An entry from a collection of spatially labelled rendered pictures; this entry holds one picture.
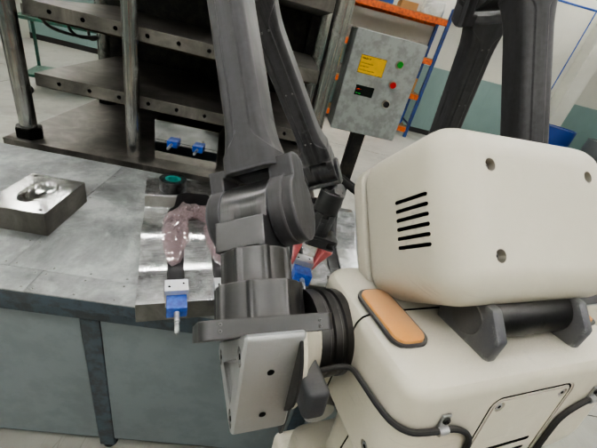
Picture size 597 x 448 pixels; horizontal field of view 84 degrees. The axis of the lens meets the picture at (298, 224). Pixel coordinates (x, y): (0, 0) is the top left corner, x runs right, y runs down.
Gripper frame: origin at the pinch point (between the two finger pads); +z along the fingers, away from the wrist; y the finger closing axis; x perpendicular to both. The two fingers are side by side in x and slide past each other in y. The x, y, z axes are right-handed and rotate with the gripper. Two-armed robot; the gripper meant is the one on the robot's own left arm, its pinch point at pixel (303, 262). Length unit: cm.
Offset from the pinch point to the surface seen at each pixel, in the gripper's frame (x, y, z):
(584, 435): -30, -181, 67
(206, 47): -74, 48, -38
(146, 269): 0.3, 35.4, 13.3
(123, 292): 2.5, 38.9, 19.8
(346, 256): -14.1, -15.4, 1.5
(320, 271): -4.4, -6.6, 3.4
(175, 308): 12.3, 25.3, 12.4
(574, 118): -618, -599, -179
